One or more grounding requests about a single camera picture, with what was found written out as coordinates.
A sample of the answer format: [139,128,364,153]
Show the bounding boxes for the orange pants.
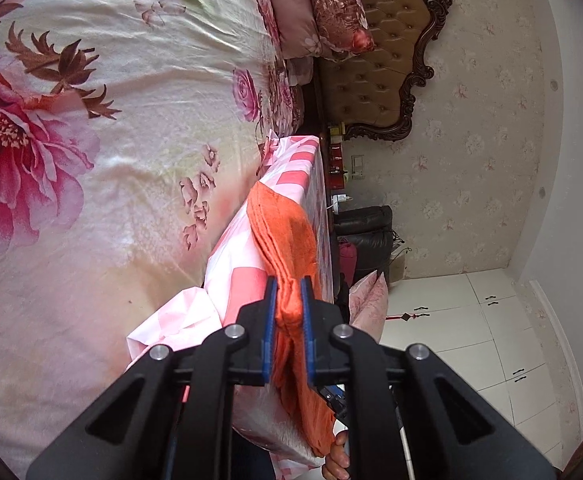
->
[247,182,335,457]

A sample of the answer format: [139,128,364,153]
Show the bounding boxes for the person's right hand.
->
[322,430,350,480]

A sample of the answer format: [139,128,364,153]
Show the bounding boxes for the pink floral top pillow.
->
[349,271,389,342]

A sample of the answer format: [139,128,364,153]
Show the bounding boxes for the pink checkered plastic tablecloth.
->
[127,136,334,479]

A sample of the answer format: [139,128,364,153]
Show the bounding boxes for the maroon cushion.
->
[338,240,357,286]

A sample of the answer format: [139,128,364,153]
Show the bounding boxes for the black leather armchair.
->
[334,205,395,285]

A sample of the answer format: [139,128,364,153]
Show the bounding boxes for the red box on nightstand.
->
[328,143,343,174]

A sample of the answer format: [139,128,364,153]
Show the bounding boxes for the tufted brown leather headboard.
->
[319,0,453,141]

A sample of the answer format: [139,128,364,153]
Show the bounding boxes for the floral pink bed sheet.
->
[0,0,293,476]

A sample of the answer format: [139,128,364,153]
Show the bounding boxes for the dark red floral bed pillow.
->
[311,0,375,60]

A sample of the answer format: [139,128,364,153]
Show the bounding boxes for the white wall socket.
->
[350,155,364,180]

